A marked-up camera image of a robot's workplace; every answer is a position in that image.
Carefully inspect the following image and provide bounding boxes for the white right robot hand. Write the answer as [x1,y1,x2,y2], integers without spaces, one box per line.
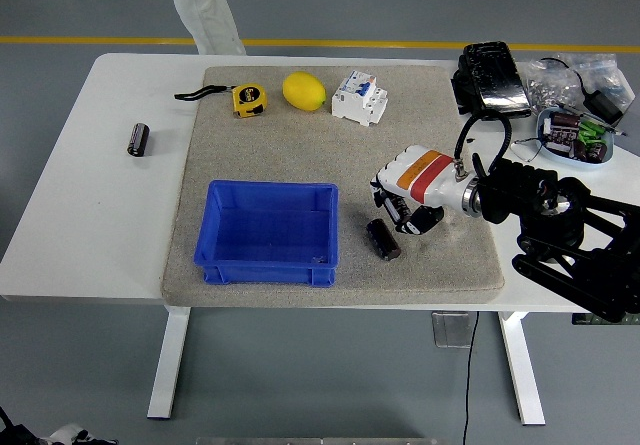
[369,144,471,237]

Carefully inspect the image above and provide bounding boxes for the blue plastic box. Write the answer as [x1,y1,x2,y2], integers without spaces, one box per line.
[193,179,340,290]

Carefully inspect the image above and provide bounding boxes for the grey-brown mat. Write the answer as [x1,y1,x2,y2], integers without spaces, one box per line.
[160,65,506,309]

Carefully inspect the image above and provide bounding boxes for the grey metal bracket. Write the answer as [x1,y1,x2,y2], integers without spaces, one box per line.
[431,310,474,349]

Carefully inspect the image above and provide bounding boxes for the clear bag with blue parts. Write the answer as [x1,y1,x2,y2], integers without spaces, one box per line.
[552,52,634,111]

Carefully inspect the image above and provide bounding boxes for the white circuit breaker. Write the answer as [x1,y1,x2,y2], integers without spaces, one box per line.
[330,69,390,128]

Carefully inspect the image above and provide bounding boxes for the white table leg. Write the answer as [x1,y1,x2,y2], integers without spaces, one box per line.
[497,310,546,426]
[147,307,191,421]

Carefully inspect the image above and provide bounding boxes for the person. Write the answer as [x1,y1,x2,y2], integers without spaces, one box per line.
[163,0,247,56]

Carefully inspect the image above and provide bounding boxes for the green plastic parts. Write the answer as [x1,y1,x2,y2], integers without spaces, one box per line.
[577,120,607,144]

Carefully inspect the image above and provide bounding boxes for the light blue tray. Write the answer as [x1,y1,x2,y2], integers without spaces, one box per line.
[535,107,615,170]

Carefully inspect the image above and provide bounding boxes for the brown battery in tray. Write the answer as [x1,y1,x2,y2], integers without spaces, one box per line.
[551,112,581,131]
[574,139,609,164]

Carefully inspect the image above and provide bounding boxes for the black hanging cable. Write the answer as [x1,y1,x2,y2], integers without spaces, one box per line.
[462,310,480,445]

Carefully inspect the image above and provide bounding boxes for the black flat device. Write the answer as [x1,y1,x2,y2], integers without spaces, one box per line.
[462,40,532,119]

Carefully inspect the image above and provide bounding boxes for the yellow tape measure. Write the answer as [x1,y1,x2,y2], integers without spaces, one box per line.
[174,83,269,120]

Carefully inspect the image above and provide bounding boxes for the table control panel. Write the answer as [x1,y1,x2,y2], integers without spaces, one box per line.
[572,313,640,326]

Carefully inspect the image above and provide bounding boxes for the yellow lemon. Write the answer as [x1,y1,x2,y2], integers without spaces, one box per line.
[282,71,327,113]

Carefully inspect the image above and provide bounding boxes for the dark cylindrical battery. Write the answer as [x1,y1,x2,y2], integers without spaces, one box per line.
[383,193,412,227]
[366,218,403,262]
[125,122,151,158]

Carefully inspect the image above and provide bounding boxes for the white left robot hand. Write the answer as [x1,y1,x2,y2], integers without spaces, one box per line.
[47,423,119,445]

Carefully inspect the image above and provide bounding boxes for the clear bag of screws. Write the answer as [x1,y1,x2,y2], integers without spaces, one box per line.
[522,58,584,114]

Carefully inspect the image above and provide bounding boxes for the black power adapter with cord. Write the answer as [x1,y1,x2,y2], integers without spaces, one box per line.
[539,57,625,125]

